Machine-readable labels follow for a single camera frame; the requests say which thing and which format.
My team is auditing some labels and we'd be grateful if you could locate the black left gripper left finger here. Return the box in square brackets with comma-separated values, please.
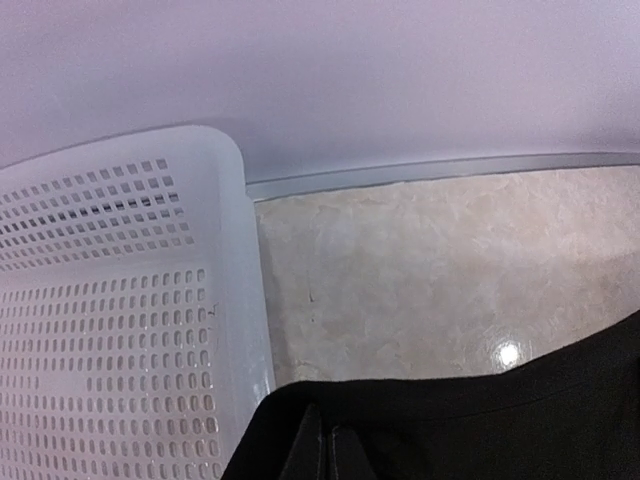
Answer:
[279, 404, 330, 480]

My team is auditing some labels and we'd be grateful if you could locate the black long sleeve shirt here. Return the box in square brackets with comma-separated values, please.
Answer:
[224, 315, 639, 479]

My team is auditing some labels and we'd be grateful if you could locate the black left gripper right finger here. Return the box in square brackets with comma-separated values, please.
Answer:
[326, 425, 382, 480]

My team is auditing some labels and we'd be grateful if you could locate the white perforated plastic basket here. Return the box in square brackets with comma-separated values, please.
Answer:
[1, 126, 274, 479]

